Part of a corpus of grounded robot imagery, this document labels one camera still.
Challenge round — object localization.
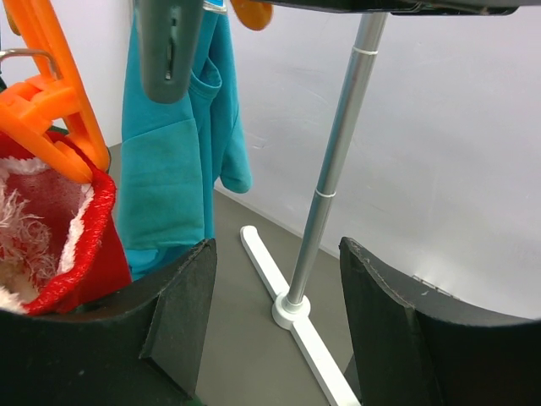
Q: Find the orange clothespin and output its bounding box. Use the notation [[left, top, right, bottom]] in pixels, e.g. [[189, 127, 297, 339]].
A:
[[1, 1, 110, 184], [231, 0, 274, 31]]

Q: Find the white silver clothes rack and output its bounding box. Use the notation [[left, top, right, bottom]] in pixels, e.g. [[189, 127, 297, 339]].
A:
[[240, 12, 388, 406]]

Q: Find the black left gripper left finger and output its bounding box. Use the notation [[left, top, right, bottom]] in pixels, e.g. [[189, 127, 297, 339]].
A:
[[1, 239, 217, 405]]

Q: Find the red snowflake sock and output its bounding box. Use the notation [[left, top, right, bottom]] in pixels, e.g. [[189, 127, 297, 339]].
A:
[[1, 134, 132, 315]]

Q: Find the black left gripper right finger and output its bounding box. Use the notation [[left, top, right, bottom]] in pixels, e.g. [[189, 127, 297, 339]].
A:
[[339, 237, 540, 405]]

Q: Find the teal cloth garment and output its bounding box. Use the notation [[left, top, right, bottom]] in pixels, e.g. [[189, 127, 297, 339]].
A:
[[116, 12, 253, 280]]

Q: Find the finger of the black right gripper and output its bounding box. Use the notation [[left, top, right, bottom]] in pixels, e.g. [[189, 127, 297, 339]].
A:
[[265, 0, 518, 16]]

